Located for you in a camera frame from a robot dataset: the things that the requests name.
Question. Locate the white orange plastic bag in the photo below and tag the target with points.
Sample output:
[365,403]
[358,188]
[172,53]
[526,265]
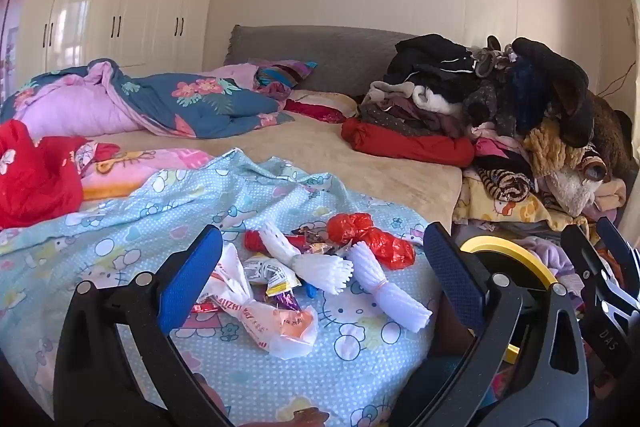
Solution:
[270,327]

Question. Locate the red plastic bag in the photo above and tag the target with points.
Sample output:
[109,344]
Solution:
[380,242]

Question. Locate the light blue cartoon sheet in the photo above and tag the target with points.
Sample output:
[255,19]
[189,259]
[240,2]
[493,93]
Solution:
[125,232]

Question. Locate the white fleece garment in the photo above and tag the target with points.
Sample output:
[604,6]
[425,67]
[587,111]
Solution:
[570,194]

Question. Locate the pink floral curtain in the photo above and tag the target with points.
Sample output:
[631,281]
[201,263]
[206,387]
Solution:
[10,42]

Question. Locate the beige bed blanket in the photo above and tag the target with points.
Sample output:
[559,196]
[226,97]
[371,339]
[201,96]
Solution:
[350,177]

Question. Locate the red snack wrapper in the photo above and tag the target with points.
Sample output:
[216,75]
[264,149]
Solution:
[205,307]

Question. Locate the pink cartoon blanket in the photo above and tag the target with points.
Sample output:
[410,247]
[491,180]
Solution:
[140,164]

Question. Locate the black jacket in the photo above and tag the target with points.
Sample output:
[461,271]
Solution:
[430,62]

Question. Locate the red bottle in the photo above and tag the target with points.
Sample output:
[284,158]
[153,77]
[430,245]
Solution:
[255,241]

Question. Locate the beige garment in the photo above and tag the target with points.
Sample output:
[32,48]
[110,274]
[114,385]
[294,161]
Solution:
[387,92]

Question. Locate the colourful striped pillow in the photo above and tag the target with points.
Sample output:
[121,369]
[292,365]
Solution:
[282,74]

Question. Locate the red printed cloth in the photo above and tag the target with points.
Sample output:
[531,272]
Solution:
[35,177]

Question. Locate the person's left hand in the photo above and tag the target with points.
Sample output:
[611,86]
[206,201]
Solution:
[307,420]

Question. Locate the pink garment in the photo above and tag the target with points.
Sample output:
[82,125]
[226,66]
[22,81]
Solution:
[495,146]

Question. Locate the brown striped knit garment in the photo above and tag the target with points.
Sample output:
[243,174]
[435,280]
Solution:
[507,184]

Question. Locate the red folded garment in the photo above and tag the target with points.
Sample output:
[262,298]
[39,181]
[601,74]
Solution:
[410,147]

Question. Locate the yellow-rimmed black trash bin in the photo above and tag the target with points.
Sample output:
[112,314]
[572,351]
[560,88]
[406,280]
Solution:
[505,252]

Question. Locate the peach towel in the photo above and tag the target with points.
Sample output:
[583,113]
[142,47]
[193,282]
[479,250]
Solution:
[612,197]

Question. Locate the white printed packet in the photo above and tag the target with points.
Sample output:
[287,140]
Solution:
[265,272]

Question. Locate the grey padded headboard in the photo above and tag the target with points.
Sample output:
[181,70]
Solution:
[330,57]

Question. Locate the brown dotted garment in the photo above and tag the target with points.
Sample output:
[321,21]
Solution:
[395,119]

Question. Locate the lavender garment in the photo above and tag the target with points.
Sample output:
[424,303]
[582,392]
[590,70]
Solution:
[542,254]

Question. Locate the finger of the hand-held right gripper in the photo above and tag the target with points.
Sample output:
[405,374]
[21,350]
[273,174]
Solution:
[587,272]
[622,257]

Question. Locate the striped sleeve with brown cuff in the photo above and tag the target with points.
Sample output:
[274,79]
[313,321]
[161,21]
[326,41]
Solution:
[592,167]

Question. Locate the blue floral quilt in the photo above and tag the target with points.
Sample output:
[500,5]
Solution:
[200,107]

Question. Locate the white foam net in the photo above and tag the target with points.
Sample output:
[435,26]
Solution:
[310,267]
[390,292]

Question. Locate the pink orange candy wrapper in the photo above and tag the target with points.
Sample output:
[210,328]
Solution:
[325,249]

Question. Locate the grey speckled garment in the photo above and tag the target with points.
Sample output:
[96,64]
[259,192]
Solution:
[492,104]

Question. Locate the cream white garment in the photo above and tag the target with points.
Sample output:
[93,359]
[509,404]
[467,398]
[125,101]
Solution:
[437,99]

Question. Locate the red lace cloth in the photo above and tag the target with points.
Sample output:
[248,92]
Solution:
[320,111]

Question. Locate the dark candy wrapper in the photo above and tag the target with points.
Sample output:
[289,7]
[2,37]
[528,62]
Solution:
[307,232]

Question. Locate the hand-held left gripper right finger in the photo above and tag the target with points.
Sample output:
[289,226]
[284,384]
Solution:
[455,279]

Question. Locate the tan fuzzy garment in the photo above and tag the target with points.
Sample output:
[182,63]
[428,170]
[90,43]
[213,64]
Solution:
[550,149]

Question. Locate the dark blue fuzzy garment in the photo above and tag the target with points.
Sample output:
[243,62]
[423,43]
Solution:
[530,92]

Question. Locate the brown fuzzy blanket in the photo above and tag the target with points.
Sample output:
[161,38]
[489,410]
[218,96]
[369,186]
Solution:
[612,132]

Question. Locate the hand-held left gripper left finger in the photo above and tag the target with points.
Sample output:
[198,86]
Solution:
[190,279]

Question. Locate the purple candy wrapper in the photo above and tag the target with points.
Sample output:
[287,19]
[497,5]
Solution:
[285,299]

